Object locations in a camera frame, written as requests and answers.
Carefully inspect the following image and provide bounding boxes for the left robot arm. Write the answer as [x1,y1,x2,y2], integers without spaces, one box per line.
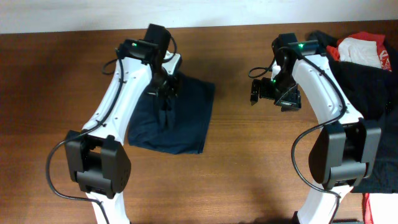
[64,24,182,223]

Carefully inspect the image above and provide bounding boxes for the red and white shirt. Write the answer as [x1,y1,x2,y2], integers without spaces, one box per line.
[332,37,397,223]

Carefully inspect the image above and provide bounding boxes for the black garment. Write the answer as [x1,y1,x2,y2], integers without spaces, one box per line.
[307,31,397,194]

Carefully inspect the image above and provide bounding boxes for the navy blue shorts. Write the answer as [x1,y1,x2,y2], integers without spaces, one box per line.
[127,74,216,154]

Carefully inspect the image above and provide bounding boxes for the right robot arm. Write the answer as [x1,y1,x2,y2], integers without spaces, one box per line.
[250,33,381,224]

